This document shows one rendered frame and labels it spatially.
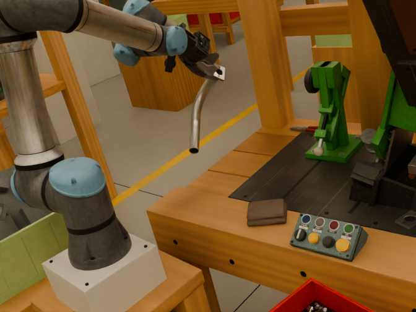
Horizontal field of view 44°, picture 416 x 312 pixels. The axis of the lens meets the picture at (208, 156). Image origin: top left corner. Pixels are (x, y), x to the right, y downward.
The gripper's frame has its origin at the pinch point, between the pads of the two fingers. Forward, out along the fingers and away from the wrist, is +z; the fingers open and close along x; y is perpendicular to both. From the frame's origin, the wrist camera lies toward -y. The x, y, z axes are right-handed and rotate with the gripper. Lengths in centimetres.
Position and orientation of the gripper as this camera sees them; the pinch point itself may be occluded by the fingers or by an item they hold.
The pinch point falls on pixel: (213, 74)
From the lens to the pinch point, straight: 168.3
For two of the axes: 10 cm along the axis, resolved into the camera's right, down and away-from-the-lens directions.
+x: 0.9, -8.1, 5.8
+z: 7.2, 4.6, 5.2
